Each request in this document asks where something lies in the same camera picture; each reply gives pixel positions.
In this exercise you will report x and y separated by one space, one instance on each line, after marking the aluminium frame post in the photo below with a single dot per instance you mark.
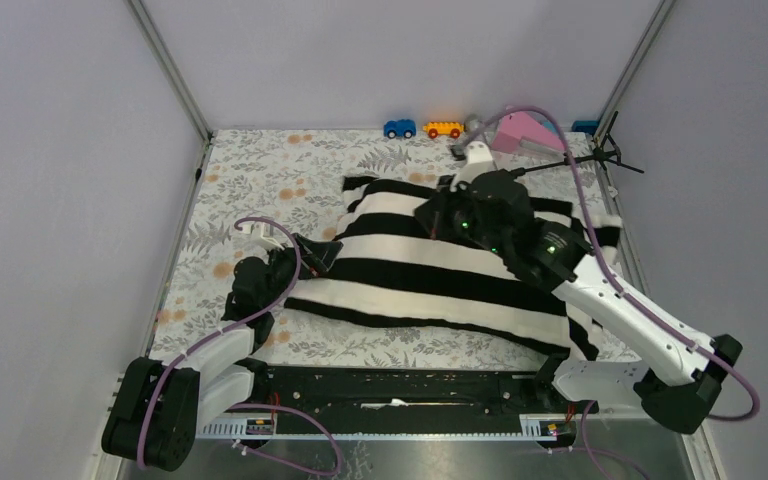
168 66
647 40

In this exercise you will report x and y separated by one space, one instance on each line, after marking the right aluminium frame post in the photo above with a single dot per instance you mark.
647 40

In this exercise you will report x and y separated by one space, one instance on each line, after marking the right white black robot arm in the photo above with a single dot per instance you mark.
680 373

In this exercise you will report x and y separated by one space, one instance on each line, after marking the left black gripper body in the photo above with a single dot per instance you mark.
281 269

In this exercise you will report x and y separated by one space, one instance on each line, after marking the black mini tripod stand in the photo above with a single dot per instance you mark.
605 151

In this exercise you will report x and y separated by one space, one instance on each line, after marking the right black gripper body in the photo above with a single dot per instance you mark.
467 222

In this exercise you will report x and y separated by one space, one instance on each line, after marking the blue toy car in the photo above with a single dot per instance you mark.
401 128

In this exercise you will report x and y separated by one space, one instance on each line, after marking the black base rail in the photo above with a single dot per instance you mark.
409 402

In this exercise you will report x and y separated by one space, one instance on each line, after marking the grey microphone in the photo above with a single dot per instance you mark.
474 123

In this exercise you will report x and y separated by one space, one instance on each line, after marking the pink triangular block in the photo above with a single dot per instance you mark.
519 130

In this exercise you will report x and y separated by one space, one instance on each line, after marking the dark blue block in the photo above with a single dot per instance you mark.
589 127

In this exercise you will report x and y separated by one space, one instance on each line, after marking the black white striped pillowcase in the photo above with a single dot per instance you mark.
390 273

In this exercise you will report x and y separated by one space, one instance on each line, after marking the left aluminium frame post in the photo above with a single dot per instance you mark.
168 66

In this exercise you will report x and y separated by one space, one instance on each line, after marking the floral patterned table mat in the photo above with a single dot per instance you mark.
295 178

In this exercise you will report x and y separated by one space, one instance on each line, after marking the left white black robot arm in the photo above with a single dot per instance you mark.
162 404

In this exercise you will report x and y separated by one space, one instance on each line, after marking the orange yellow toy car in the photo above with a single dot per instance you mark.
449 129

